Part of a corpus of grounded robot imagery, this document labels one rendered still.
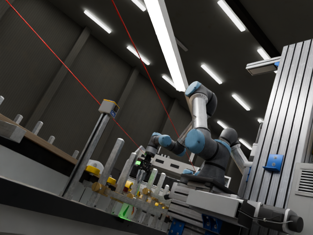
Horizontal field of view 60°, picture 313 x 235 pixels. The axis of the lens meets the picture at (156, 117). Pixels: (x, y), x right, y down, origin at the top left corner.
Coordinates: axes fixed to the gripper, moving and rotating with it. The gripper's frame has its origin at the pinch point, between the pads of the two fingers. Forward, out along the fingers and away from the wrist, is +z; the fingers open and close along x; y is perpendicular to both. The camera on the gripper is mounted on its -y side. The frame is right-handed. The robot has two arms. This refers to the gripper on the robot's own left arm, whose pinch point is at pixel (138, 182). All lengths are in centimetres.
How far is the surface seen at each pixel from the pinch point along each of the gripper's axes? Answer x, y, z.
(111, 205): -10.0, 4.5, 20.1
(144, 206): 9.4, 33.7, 14.1
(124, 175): -9.9, 4.5, 0.1
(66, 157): -39, 39, 6
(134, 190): -1.3, -18.9, 4.8
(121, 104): -240, -925, -376
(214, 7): -7, -424, -576
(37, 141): -47, 62, 7
